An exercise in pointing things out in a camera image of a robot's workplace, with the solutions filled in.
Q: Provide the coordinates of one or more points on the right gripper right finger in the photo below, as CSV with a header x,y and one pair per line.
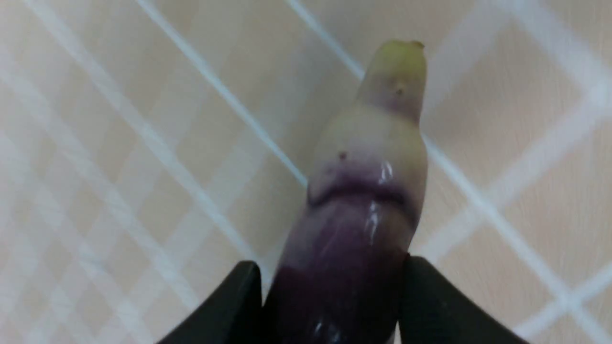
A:
x,y
434,311

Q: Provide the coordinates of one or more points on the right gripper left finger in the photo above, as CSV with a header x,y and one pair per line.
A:
x,y
230,315

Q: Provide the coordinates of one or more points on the checkered beige tablecloth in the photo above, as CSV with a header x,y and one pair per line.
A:
x,y
149,145

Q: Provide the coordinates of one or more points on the dark purple eggplant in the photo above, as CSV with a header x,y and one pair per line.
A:
x,y
339,277

